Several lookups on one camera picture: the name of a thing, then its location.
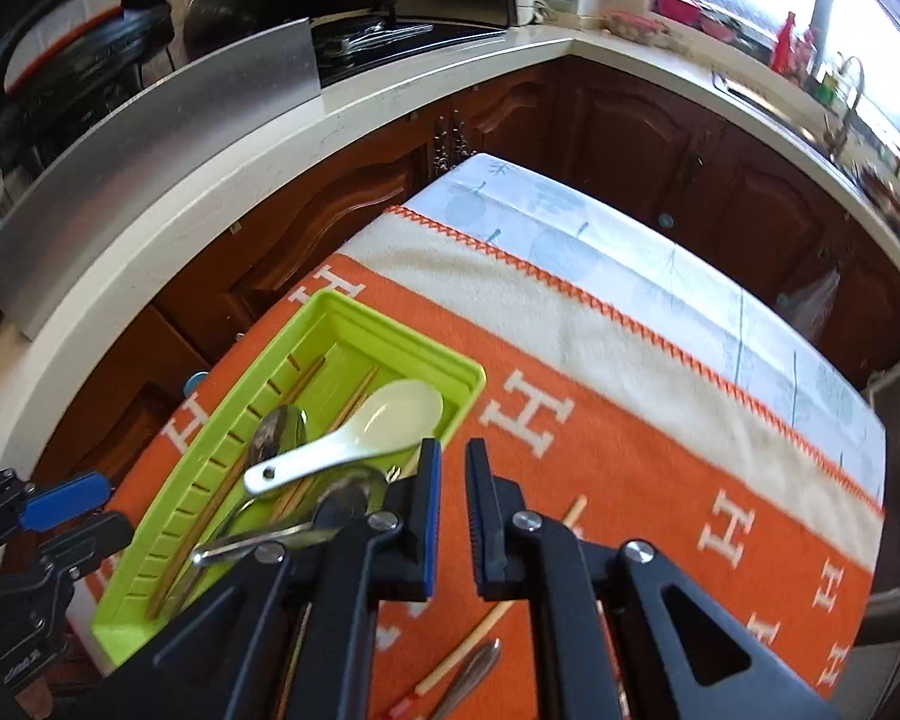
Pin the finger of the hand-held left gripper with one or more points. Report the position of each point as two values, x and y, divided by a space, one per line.
90 544
67 499

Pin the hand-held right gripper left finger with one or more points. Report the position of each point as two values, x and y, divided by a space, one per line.
431 517

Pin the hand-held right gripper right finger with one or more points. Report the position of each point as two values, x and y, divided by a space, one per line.
484 532

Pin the metal fork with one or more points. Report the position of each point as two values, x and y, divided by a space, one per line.
391 474

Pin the metal spoon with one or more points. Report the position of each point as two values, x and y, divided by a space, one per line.
345 493
277 427

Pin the white ceramic spoon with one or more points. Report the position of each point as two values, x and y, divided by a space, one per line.
390 412

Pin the green plastic utensil tray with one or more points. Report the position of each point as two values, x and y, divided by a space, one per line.
390 360

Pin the orange printed blanket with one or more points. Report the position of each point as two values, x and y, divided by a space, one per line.
645 465

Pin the light blue tablecloth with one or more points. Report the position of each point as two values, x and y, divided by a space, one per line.
645 270

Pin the white kitchen countertop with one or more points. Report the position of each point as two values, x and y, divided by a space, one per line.
195 187

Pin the curved steel guard plate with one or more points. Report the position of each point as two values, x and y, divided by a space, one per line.
157 157

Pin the hanging plastic bag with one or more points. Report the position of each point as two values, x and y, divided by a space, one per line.
814 307

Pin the brown wooden cabinets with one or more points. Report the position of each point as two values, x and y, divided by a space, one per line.
630 135

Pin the black kitchen appliance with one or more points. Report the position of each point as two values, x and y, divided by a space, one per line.
82 52

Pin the black gas stove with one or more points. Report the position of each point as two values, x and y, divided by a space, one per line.
420 41

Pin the round black pan lid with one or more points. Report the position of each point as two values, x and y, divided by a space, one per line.
225 15

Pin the white mug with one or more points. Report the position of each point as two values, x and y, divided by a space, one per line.
525 7

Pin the steel kitchen sink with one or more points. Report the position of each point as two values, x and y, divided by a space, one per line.
772 101

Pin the pink plastic container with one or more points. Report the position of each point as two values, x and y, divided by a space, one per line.
682 0

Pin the red bottle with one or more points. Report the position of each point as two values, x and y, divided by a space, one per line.
786 41

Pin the metal faucet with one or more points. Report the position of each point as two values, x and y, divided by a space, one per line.
855 79

